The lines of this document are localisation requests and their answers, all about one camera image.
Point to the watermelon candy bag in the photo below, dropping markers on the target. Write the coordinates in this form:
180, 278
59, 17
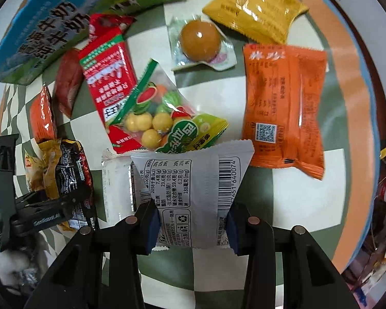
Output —
161, 119

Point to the yellow biscuit snack bag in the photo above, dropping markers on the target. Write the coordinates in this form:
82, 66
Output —
34, 172

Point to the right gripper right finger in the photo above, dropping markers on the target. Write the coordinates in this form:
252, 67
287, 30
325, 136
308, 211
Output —
310, 278

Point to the yellow black noodle packet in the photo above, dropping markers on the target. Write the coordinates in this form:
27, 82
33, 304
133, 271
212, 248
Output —
66, 172

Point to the dark red snack packet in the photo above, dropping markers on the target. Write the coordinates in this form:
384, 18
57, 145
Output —
69, 78

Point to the silver snack packet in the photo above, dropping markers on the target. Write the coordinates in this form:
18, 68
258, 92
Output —
193, 191

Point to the red long snack packet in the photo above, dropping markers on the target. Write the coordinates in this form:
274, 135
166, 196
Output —
109, 73

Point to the white wafer packet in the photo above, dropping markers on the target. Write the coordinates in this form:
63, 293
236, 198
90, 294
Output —
123, 188

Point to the packaged braised egg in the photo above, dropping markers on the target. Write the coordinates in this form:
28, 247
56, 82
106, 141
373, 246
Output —
198, 41

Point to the cardboard milk box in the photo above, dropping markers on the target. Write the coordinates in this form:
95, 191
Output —
42, 30

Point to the yellow snack packet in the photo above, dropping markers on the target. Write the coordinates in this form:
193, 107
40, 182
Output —
263, 21

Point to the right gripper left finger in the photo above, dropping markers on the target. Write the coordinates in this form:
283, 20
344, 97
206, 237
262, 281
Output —
74, 280

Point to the orange snack packet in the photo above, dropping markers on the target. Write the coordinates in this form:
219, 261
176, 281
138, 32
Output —
41, 114

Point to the orange rice cracker packet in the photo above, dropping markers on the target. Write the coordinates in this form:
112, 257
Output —
283, 95

